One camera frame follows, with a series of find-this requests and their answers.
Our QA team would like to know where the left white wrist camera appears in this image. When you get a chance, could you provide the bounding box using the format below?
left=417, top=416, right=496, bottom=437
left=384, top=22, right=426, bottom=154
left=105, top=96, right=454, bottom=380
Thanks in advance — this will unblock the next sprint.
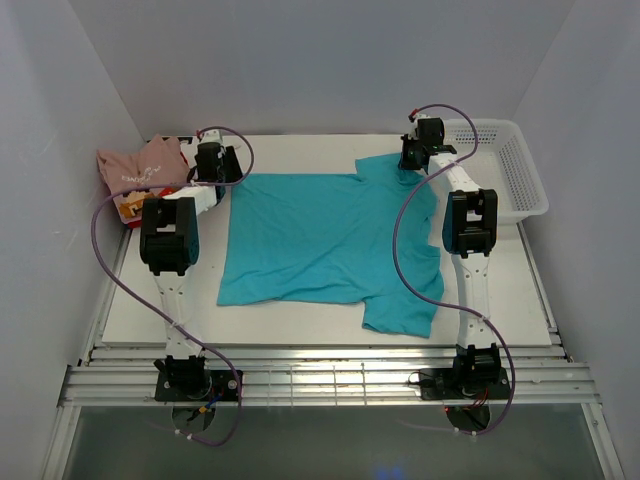
left=196, top=129, right=223, bottom=144

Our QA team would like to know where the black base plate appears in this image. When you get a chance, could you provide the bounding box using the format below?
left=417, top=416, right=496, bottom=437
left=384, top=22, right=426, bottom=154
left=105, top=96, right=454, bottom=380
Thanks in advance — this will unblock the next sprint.
left=407, top=368, right=511, bottom=401
left=153, top=369, right=241, bottom=403

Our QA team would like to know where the teal t-shirt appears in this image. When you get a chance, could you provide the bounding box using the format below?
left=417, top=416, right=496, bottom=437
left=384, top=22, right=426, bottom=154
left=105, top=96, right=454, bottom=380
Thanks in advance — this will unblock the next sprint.
left=217, top=154, right=445, bottom=338

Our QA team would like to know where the white plastic basket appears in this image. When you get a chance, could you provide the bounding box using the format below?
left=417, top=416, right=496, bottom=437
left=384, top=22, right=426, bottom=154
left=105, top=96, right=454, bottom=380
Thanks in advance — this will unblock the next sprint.
left=444, top=119, right=549, bottom=224

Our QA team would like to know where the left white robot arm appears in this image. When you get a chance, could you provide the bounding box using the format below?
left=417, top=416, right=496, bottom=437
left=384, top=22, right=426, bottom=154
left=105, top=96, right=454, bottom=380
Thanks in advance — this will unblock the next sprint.
left=140, top=140, right=243, bottom=400

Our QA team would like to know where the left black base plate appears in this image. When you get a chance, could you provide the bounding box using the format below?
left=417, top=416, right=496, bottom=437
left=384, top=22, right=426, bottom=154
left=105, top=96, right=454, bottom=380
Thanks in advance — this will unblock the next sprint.
left=153, top=369, right=241, bottom=403

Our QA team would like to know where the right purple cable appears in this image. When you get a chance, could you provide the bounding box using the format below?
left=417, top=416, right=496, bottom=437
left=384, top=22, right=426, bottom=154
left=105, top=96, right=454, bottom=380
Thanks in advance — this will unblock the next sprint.
left=392, top=103, right=516, bottom=437

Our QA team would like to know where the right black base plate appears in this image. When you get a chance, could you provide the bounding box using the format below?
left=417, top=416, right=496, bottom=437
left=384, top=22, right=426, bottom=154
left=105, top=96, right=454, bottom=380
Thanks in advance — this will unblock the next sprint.
left=407, top=368, right=511, bottom=401

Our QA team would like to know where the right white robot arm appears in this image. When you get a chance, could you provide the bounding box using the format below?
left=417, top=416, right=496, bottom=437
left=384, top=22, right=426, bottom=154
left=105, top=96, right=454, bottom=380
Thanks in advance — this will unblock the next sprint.
left=399, top=113, right=502, bottom=398

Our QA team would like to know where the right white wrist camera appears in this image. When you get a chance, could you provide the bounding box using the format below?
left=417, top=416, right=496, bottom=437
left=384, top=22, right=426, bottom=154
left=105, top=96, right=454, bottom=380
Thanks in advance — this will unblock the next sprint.
left=407, top=111, right=422, bottom=141

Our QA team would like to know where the aluminium rail frame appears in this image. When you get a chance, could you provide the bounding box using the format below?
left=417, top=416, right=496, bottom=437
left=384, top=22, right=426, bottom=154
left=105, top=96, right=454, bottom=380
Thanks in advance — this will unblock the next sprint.
left=47, top=219, right=626, bottom=480

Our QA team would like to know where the beige folded t-shirt with print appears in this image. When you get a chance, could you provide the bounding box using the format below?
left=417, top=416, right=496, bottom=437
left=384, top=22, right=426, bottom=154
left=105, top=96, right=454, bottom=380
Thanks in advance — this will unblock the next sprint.
left=96, top=135, right=190, bottom=227

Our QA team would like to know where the red folded t-shirt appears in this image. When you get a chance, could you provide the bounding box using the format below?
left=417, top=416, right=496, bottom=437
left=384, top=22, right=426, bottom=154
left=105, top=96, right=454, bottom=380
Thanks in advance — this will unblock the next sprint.
left=119, top=143, right=190, bottom=229

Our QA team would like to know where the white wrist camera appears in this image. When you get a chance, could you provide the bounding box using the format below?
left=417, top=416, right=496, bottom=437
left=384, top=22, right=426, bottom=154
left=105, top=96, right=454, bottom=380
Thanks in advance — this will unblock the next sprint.
left=196, top=129, right=223, bottom=144
left=407, top=111, right=422, bottom=141

